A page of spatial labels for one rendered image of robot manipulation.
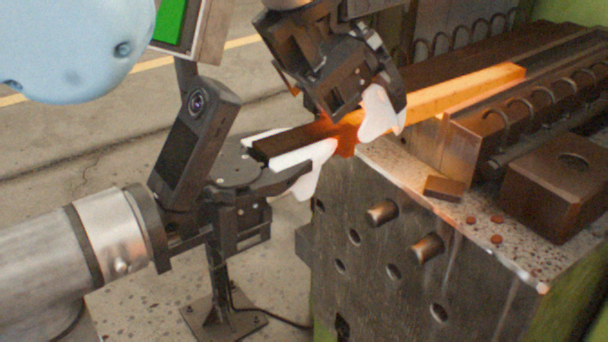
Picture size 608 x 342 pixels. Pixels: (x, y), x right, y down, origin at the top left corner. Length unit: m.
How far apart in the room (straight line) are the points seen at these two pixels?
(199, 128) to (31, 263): 0.16
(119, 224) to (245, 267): 1.36
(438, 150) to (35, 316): 0.47
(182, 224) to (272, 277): 1.27
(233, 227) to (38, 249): 0.16
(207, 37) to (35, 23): 0.63
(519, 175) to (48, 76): 0.47
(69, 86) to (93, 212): 0.19
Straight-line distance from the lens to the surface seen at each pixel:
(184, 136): 0.43
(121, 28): 0.24
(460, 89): 0.65
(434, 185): 0.62
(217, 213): 0.45
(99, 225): 0.42
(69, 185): 2.28
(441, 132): 0.64
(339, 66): 0.45
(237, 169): 0.46
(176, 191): 0.43
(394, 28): 0.87
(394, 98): 0.51
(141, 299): 1.74
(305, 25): 0.44
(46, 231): 0.43
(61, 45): 0.25
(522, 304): 0.59
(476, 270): 0.61
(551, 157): 0.62
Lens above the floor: 1.30
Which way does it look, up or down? 37 degrees down
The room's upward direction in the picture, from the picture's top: straight up
